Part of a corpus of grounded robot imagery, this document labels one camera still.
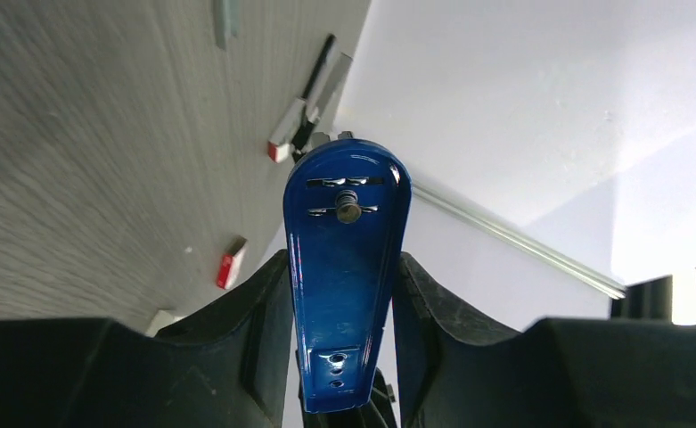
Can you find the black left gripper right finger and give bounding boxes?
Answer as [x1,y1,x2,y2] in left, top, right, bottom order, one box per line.
[393,254,696,427]

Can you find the red staple box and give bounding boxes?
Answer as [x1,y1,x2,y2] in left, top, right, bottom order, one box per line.
[216,236,248,291]

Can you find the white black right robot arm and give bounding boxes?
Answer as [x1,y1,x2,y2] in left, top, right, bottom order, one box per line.
[610,269,696,325]

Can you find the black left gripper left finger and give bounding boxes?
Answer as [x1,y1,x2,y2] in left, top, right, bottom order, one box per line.
[0,251,293,427]

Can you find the white staple box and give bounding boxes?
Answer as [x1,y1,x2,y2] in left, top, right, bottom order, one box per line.
[144,309,184,337]

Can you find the blue stapler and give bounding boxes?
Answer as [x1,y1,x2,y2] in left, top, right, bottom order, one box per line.
[282,138,412,414]

